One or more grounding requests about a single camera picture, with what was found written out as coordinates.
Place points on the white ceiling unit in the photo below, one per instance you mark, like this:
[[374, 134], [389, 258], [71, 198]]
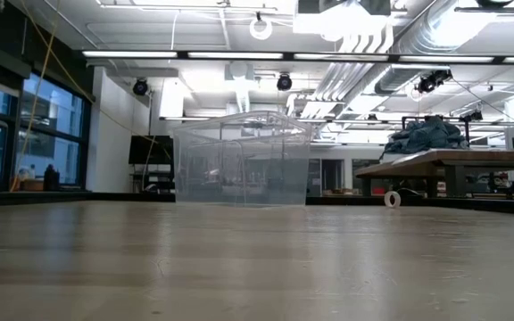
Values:
[[328, 20]]

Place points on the large window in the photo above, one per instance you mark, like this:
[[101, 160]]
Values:
[[52, 111]]

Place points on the dark bottle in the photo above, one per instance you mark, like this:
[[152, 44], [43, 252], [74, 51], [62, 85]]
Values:
[[51, 178]]

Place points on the blue cloth pile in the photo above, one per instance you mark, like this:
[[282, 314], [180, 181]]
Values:
[[426, 136]]

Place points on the small white tape roll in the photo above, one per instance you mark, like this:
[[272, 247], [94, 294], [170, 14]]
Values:
[[386, 199]]

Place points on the black ceiling camera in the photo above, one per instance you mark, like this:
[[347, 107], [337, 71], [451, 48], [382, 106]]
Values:
[[140, 87], [431, 81], [284, 82]]

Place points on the clear plastic container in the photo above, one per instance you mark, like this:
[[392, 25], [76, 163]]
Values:
[[239, 169]]

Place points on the black monitor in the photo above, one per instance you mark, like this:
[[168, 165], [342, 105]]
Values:
[[150, 149]]

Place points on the round silver ventilation duct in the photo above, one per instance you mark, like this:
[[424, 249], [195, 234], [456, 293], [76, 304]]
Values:
[[417, 31]]

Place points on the wooden table in background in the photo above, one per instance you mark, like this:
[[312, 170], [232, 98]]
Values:
[[462, 157]]

